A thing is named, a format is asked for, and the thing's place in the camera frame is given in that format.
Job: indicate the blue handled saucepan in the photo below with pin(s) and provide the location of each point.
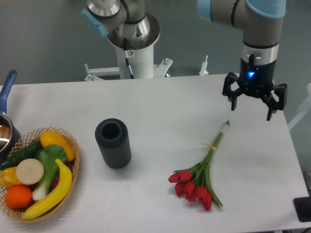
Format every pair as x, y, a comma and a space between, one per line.
9, 135

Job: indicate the green bok choy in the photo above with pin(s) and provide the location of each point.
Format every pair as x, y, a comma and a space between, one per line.
47, 157

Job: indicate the beige round disc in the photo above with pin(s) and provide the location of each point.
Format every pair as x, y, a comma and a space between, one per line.
29, 171

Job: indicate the woven wicker basket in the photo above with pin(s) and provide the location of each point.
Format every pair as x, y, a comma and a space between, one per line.
26, 140

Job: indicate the green cucumber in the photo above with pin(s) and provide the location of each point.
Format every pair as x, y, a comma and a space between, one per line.
27, 152

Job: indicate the red tulip bouquet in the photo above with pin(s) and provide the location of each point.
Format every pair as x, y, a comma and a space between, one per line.
194, 183

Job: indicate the white table clamp right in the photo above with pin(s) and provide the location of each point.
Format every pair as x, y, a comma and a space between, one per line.
203, 70

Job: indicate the yellow banana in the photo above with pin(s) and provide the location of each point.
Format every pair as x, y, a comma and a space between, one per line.
53, 198

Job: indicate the black device at table edge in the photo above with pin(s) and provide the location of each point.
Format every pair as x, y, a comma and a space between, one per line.
303, 208

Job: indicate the dark grey ribbed vase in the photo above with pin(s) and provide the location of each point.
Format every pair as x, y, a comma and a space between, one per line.
113, 141

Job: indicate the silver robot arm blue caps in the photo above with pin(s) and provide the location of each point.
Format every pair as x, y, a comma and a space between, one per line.
259, 20

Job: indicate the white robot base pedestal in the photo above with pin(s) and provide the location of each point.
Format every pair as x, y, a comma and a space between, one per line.
134, 46

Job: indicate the yellow bell pepper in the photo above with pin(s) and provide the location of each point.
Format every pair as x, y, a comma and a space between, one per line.
8, 177

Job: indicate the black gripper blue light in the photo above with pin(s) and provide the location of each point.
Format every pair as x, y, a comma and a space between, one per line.
256, 81

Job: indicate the orange fruit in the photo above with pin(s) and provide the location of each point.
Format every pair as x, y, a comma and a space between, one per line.
18, 196

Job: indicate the yellow lemon squash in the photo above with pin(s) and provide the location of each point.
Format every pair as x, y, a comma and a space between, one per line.
54, 138

